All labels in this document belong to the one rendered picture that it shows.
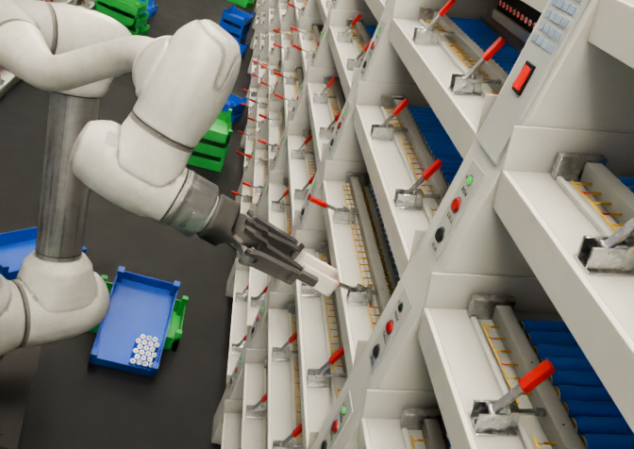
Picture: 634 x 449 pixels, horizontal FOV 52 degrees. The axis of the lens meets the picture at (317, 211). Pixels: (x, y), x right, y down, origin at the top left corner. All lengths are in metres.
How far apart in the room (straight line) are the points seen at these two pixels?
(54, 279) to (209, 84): 0.78
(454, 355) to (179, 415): 1.39
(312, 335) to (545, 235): 0.76
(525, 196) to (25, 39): 0.93
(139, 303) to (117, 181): 1.29
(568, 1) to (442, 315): 0.37
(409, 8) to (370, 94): 0.19
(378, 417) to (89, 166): 0.51
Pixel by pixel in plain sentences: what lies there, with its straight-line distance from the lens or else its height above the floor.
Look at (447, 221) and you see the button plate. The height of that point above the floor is 1.18.
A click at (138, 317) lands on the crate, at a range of 2.17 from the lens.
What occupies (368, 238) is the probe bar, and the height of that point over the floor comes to 0.94.
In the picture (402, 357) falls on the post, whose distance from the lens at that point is 0.83.
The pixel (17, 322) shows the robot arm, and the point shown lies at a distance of 1.54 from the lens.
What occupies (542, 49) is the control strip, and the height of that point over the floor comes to 1.40.
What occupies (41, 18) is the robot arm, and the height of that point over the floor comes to 1.05.
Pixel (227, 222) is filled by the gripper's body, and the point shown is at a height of 1.00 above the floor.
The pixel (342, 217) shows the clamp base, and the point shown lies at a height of 0.91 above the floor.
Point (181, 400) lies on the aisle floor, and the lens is 2.07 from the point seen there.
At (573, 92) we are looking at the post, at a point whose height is 1.38.
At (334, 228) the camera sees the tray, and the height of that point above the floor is 0.90.
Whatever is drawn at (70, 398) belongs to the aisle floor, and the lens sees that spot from 2.00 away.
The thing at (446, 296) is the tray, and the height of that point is 1.11.
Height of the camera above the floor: 1.48
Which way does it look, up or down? 26 degrees down
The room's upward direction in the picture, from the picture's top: 23 degrees clockwise
